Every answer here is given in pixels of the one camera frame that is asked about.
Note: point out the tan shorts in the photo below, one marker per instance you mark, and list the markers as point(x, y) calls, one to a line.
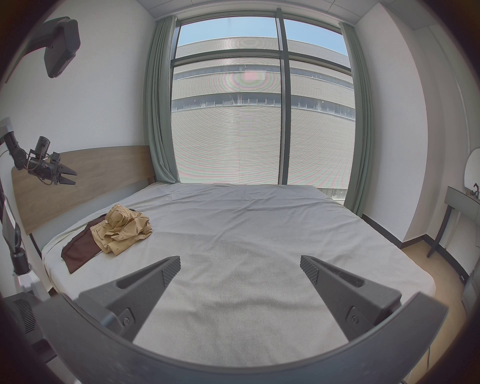
point(123, 228)

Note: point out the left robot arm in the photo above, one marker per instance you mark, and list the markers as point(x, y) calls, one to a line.
point(15, 150)

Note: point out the bed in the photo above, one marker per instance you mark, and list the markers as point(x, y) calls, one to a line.
point(243, 232)

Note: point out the window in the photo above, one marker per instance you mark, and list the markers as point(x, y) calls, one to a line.
point(232, 150)

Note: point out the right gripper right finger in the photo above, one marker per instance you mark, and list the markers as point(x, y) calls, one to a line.
point(337, 288)

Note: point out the grey small table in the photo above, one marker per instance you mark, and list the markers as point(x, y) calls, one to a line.
point(461, 204)

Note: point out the brown shorts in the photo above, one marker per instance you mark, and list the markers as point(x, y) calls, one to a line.
point(78, 251)

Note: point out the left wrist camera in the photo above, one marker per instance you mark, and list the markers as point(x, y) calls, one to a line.
point(55, 158)

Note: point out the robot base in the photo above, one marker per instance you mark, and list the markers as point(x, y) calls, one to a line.
point(28, 285)

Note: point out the round white mirror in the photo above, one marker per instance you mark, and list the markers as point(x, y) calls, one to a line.
point(473, 168)

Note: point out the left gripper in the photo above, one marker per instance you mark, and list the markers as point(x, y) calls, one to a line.
point(43, 168)

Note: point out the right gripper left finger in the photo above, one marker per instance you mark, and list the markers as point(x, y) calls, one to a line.
point(142, 285)

